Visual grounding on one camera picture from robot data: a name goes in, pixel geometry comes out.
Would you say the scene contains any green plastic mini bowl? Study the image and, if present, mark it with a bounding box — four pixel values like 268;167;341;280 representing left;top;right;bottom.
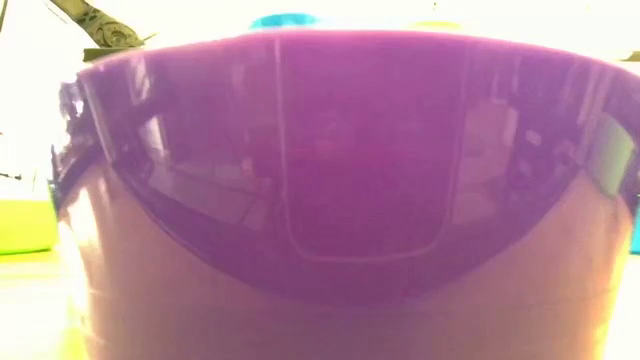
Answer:
0;198;59;256

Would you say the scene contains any blue plastic mini bowl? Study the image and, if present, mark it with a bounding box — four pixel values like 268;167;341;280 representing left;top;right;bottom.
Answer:
248;13;321;32

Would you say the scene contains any purple plastic mini bowl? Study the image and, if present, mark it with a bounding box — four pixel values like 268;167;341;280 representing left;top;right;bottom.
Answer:
49;28;640;309

